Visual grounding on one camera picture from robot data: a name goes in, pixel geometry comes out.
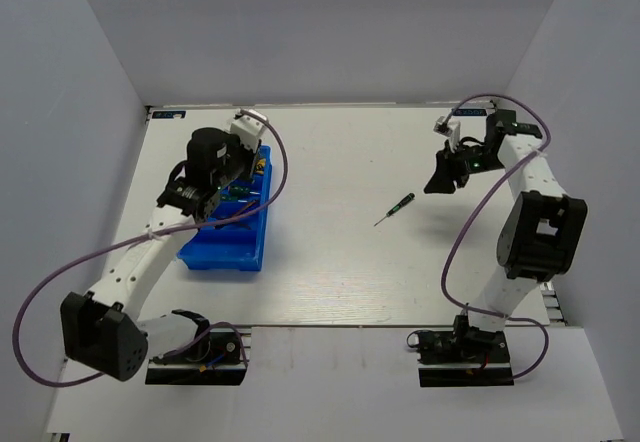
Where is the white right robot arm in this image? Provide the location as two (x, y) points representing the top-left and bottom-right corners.
(424, 110), (588, 361)

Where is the black table label left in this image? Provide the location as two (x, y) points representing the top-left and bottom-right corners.
(151, 110), (186, 120)

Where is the green stubby flathead screwdriver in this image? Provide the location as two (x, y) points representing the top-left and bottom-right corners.
(228, 186), (261, 198)

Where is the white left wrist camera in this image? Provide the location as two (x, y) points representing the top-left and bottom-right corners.
(229, 108), (269, 152)

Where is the black table label right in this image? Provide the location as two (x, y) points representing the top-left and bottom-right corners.
(452, 108), (487, 117)

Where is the brown hex key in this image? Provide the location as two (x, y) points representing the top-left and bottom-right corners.
(233, 200), (257, 216)

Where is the slim black-green precision screwdriver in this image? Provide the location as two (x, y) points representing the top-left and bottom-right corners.
(374, 193), (415, 226)

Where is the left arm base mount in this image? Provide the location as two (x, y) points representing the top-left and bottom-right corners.
(145, 327), (251, 387)

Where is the blue compartment bin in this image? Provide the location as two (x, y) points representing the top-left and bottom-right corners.
(177, 146), (272, 271)

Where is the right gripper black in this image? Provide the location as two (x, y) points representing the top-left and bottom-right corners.
(423, 138), (505, 194)

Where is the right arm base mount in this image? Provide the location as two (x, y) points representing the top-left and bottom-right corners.
(406, 330), (514, 388)

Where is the black table label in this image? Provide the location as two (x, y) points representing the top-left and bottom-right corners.
(151, 110), (186, 120)
(452, 108), (487, 117)

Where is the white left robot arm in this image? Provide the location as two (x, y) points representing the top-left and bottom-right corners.
(60, 122), (265, 381)

